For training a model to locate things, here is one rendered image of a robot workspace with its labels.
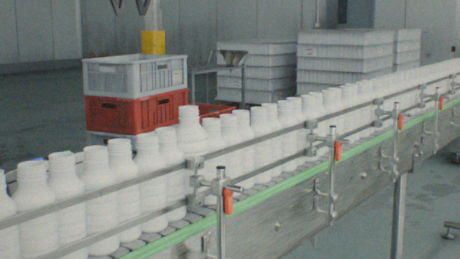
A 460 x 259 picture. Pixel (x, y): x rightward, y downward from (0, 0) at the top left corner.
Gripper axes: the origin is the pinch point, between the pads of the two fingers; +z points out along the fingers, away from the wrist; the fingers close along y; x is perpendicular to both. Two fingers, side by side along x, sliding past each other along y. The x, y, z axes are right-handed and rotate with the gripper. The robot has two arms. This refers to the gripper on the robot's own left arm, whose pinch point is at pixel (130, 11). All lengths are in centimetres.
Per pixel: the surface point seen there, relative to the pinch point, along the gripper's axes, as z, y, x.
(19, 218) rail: 27, -19, 40
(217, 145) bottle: 25.3, -17.5, -4.1
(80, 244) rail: 33.5, -18.8, 30.7
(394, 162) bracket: 44, -24, -84
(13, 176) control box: 27.6, 3.1, 26.3
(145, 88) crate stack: 40, 162, -171
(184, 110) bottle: 18.0, -14.9, 2.3
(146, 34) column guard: 20, 700, -736
